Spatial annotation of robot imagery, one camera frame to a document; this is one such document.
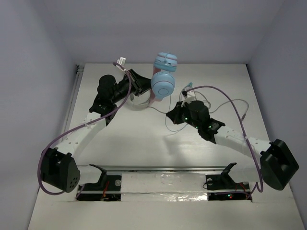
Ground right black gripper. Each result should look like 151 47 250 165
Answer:
166 101 201 129

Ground pink blue cat-ear headphones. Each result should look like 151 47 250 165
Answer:
149 52 177 105

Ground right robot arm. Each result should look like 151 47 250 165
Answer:
166 101 299 191

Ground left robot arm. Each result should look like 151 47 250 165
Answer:
37 69 151 196

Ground white foil-taped block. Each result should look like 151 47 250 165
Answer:
120 172 208 202

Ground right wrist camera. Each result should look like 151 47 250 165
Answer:
181 89 196 103

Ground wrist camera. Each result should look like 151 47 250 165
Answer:
181 89 196 103
113 57 126 71

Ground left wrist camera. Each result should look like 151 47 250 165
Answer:
113 57 126 71

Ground grey headphone cable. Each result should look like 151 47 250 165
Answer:
151 92 250 123

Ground aluminium rail frame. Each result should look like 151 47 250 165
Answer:
49 63 85 171

